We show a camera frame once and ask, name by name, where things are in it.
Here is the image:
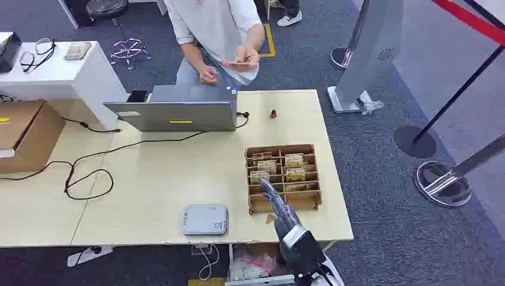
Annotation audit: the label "person's right hand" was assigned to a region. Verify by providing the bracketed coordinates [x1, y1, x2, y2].
[198, 65, 219, 86]

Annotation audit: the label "person's left hand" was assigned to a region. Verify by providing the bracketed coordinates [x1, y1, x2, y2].
[232, 45, 261, 73]

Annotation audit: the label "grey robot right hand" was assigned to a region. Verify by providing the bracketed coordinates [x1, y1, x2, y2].
[258, 178, 303, 241]

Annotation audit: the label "yellow floor tape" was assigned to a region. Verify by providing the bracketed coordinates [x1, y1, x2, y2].
[258, 23, 276, 58]

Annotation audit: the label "wooden card box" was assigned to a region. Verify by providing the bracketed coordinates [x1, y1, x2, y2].
[245, 144, 323, 216]

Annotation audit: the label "seated person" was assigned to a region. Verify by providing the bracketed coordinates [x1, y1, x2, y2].
[163, 0, 266, 86]

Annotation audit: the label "grey laptop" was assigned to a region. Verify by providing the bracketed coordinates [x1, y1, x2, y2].
[103, 85, 238, 133]

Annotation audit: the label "clear plastic bag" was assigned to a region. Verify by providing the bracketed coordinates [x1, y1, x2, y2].
[229, 252, 278, 282]

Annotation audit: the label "open storage bin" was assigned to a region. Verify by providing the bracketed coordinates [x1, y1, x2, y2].
[225, 241, 336, 286]

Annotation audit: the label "bystander person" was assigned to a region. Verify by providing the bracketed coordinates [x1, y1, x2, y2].
[270, 0, 303, 27]

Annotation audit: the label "black phone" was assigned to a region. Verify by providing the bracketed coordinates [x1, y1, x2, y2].
[126, 90, 150, 104]

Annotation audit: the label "grey card reader device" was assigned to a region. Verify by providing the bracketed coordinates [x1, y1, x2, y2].
[180, 204, 230, 237]

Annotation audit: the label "chrome stanchion with dark base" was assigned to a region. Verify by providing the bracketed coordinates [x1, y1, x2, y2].
[331, 0, 372, 71]

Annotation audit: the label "yellow floor object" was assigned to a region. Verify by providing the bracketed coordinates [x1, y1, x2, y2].
[188, 277, 226, 286]

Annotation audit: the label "silver kiosk stand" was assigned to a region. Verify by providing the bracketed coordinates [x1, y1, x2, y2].
[327, 0, 405, 114]

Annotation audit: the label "black stool with chrome base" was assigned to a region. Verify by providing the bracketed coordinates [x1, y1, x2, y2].
[86, 0, 152, 71]

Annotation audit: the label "stack of tan cards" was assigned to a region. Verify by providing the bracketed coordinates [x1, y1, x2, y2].
[64, 42, 92, 61]

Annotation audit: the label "crumpled clear plastic wrap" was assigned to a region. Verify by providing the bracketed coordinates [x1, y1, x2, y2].
[357, 91, 384, 116]

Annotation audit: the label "white cabinet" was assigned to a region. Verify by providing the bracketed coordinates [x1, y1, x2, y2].
[0, 41, 129, 131]

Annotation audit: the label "black stanchion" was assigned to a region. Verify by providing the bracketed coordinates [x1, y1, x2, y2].
[394, 45, 505, 158]

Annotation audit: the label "black-rimmed glasses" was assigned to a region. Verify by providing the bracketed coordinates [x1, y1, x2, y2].
[20, 38, 57, 73]

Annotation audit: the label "brown cardboard box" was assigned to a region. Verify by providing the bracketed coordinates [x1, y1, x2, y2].
[0, 99, 67, 175]

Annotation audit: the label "white power strip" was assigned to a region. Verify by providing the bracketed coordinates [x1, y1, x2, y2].
[67, 245, 114, 268]

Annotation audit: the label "black desk device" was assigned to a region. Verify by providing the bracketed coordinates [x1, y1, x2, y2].
[0, 31, 23, 74]

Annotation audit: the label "red barrier belt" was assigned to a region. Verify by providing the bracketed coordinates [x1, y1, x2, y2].
[432, 0, 505, 46]

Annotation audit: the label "black barrier belt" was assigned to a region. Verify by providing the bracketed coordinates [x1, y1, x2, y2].
[463, 0, 505, 30]

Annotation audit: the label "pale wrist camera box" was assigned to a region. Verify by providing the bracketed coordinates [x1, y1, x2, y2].
[281, 225, 308, 250]

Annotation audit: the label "white cable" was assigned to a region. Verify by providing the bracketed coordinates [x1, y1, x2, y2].
[192, 244, 220, 282]

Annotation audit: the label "long black cable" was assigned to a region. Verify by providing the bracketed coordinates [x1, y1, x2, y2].
[0, 111, 250, 201]

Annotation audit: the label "short black plug cable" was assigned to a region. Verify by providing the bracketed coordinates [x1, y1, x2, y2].
[61, 116, 123, 134]

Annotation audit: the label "chrome stanchion with ring base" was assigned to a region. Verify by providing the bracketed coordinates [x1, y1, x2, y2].
[413, 134, 505, 208]

